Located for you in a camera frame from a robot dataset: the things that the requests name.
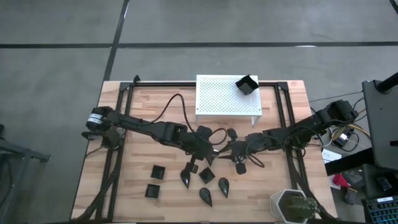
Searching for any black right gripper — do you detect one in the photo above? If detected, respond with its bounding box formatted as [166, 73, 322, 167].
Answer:
[217, 128, 251, 175]

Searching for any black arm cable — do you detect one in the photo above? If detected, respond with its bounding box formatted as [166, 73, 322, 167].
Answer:
[149, 93, 195, 133]
[245, 144, 266, 169]

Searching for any grey metal stand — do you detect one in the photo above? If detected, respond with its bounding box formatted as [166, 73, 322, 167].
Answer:
[0, 124, 51, 224]

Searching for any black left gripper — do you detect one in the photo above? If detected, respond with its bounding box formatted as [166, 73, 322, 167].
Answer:
[185, 125, 223, 174]

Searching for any black left wrist camera cable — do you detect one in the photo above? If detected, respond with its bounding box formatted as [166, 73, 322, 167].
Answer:
[208, 127, 228, 146]

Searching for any white hexagonal plant pot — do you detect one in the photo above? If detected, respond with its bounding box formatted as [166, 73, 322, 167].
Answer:
[269, 189, 321, 224]

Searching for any white perforated metal shelf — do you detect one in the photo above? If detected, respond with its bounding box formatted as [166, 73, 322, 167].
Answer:
[195, 74, 263, 128]

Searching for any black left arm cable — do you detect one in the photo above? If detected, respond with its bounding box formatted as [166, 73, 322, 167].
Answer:
[149, 93, 195, 133]

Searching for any dark grey monitor panel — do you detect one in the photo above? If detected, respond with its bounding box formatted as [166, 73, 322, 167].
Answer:
[362, 80, 398, 171]

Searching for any small electronics box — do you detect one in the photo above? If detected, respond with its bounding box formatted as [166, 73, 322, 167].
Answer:
[331, 130, 355, 149]

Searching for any white paper sheet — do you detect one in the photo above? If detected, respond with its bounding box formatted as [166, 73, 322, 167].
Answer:
[322, 148, 342, 164]

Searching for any small black square plate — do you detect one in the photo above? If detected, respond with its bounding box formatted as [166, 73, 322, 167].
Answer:
[144, 184, 161, 200]
[150, 165, 166, 180]
[198, 167, 216, 185]

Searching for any black desk bar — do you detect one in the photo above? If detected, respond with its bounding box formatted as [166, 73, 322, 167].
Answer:
[325, 147, 374, 177]

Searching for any black round pole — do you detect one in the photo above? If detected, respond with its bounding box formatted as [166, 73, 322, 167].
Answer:
[376, 72, 398, 94]

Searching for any thin black cable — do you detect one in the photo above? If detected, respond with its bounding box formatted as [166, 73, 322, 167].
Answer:
[309, 90, 364, 103]

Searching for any black table frame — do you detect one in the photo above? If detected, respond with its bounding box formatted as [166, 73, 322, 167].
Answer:
[70, 74, 338, 224]

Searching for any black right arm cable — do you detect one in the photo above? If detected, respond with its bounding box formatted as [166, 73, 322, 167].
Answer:
[245, 144, 266, 169]

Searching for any red object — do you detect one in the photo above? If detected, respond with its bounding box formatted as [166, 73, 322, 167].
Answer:
[331, 173, 351, 189]

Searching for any backlit keyboard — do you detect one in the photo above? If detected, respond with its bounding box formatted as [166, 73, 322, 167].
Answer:
[361, 195, 398, 224]

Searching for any black device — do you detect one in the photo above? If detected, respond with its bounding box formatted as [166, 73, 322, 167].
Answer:
[362, 164, 394, 200]

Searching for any green cactus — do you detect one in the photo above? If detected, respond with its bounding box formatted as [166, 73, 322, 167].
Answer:
[281, 195, 320, 222]

